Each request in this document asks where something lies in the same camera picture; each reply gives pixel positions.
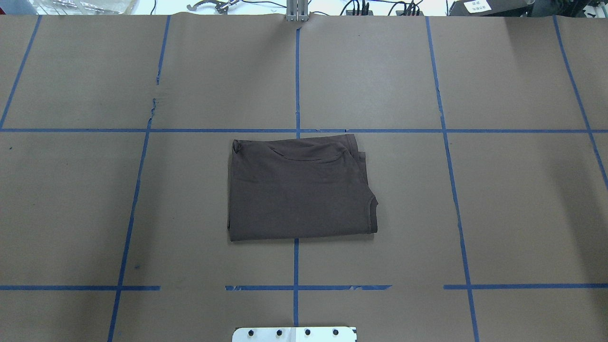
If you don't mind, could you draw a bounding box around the aluminium profile post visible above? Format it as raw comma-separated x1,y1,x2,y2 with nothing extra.
286,0,310,22

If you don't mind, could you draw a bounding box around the brown paper table cover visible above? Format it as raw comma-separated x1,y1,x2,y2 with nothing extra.
1,13,607,342

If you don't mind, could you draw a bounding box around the dark brown t-shirt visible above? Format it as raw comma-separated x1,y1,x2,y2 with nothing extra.
228,134,378,242

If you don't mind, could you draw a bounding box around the black box with white label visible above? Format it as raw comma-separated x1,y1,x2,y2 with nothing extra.
447,0,535,17

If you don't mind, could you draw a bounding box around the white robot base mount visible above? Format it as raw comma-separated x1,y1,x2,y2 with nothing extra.
232,326,358,342

